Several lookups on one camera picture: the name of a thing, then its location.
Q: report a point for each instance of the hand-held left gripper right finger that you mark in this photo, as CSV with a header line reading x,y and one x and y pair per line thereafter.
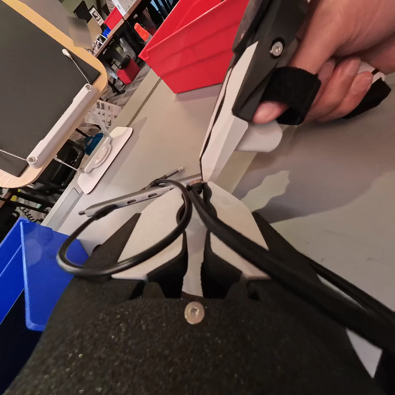
x,y
237,213

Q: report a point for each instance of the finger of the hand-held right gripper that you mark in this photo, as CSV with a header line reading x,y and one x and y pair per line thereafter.
x,y
222,139
212,115

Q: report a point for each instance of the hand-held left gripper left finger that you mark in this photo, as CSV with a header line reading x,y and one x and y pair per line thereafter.
x,y
148,228

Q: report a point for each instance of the red plastic bin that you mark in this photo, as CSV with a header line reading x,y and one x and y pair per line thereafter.
x,y
191,46

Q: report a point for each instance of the blue plastic bin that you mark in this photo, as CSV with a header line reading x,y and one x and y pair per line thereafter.
x,y
40,262

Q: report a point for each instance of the grey desk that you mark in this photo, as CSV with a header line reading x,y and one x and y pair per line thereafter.
x,y
324,185

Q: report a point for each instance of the person's right hand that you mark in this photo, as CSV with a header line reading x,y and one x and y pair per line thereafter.
x,y
345,37

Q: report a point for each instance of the small red storage bin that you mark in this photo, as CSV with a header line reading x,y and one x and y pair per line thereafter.
x,y
113,18
128,72

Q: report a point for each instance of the teal plastic object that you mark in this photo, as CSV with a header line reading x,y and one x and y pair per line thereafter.
x,y
92,143

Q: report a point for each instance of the printed paper sheet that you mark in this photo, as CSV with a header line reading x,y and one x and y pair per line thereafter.
x,y
106,111

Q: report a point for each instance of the black office chair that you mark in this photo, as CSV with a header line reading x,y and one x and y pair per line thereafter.
x,y
61,166

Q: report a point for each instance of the orange traffic cone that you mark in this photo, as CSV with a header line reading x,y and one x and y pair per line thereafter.
x,y
142,32

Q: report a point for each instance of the wooden board with black mat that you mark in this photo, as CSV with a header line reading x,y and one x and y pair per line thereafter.
x,y
37,77

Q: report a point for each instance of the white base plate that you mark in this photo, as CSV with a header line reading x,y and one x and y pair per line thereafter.
x,y
117,135

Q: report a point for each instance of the white mounting bracket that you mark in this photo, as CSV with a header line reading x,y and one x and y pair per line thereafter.
x,y
61,126

